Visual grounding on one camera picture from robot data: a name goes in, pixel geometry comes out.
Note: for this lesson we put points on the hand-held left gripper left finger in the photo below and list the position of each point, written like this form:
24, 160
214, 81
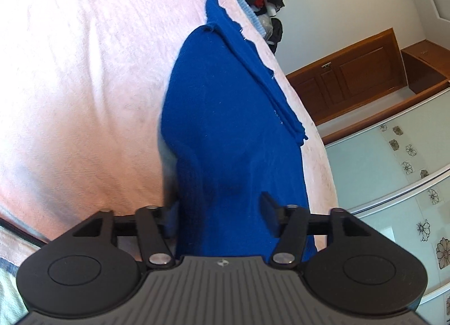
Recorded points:
172, 221

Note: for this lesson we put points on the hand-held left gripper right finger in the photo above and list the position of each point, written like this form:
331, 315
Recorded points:
269, 212

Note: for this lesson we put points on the blue knit sweater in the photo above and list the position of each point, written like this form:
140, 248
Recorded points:
228, 117

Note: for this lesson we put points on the flower print wardrobe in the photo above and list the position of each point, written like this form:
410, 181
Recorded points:
379, 170

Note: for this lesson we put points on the pink bed blanket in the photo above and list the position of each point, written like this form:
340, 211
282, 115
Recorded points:
88, 82

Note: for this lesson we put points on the brown wooden door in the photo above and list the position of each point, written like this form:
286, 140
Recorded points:
358, 68

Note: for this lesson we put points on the pale bed sheet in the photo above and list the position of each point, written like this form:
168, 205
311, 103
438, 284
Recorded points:
8, 282

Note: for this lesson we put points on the light blue knit cloth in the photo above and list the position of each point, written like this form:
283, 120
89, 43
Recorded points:
251, 17

